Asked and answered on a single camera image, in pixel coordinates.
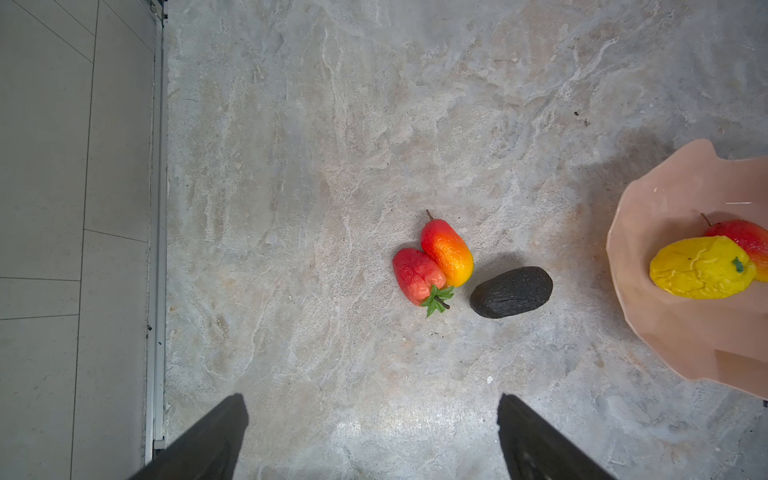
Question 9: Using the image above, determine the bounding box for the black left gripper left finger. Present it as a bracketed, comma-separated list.
[130, 393, 249, 480]

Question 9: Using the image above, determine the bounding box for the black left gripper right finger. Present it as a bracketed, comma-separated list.
[497, 394, 613, 480]

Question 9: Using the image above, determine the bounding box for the black fake avocado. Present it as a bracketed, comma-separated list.
[469, 266, 553, 319]

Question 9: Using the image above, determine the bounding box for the red fake strawberry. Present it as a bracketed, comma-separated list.
[392, 248, 454, 317]

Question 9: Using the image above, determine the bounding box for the small red orange fake mango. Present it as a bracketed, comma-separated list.
[421, 211, 474, 287]

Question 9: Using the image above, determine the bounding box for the yellow fake lemon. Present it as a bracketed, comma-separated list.
[649, 236, 757, 300]

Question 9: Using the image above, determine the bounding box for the large red yellow fake mango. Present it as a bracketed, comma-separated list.
[701, 214, 768, 283]

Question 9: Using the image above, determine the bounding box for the pink scalloped fruit bowl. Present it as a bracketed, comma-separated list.
[606, 139, 767, 399]

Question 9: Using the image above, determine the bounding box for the metal corner trim left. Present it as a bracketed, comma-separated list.
[145, 1, 168, 463]

